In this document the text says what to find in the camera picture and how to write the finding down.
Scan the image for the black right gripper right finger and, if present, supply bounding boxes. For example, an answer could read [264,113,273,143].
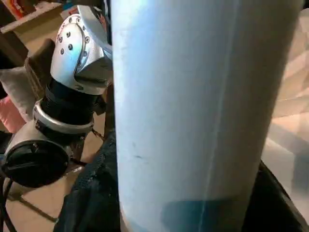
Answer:
[246,160,309,232]

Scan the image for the pink cushion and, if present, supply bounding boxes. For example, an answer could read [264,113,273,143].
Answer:
[0,98,26,133]

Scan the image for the white plastic table leg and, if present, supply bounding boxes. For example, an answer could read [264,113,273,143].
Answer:
[110,0,301,232]

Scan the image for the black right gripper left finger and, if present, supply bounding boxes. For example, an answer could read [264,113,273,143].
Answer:
[54,131,121,232]

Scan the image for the white plastic table top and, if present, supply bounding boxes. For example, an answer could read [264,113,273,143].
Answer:
[262,9,309,201]

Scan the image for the black camera cable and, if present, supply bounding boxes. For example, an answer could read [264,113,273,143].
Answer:
[0,177,17,232]

